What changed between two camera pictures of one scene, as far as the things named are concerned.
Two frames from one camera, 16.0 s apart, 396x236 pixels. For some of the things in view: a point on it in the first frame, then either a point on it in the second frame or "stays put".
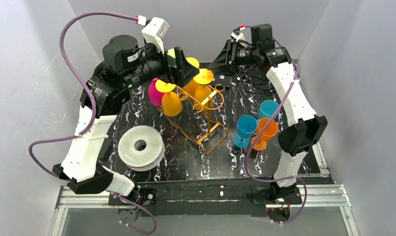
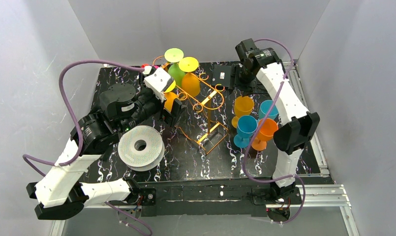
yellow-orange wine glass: (171, 103) stays put
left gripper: (171, 68) → (163, 103)
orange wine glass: (271, 130) stays put
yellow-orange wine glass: (203, 97) → (243, 106)
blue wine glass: (246, 126) stays put
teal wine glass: (267, 108) stays put
